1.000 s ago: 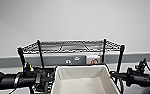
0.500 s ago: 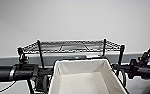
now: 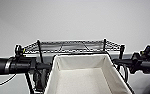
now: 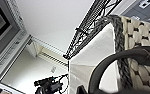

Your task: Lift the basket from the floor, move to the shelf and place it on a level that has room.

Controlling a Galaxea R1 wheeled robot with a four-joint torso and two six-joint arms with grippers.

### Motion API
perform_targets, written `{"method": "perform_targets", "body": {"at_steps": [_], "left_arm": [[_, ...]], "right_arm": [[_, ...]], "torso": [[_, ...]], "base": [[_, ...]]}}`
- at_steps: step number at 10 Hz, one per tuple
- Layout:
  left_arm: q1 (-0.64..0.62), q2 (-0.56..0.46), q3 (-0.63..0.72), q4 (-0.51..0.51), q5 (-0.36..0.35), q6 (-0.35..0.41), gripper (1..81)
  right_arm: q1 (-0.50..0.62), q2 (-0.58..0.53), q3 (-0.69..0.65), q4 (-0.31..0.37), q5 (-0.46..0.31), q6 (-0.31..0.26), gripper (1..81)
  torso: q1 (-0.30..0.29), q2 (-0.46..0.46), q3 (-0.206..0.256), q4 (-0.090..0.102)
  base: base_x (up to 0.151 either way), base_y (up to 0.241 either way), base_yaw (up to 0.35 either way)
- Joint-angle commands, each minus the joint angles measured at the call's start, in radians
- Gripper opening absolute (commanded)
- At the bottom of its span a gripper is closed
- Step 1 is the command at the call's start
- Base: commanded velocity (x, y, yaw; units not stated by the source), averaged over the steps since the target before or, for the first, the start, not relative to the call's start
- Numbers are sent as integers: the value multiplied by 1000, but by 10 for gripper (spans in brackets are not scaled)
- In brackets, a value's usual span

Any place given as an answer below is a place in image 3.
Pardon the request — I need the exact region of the pale woven basket white lining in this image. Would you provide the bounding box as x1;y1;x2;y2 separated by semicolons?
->
43;53;134;94

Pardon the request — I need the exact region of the black wire shelf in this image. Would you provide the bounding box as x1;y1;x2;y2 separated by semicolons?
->
14;38;126;94

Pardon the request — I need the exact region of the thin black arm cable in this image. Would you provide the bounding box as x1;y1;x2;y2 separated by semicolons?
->
0;73;18;89

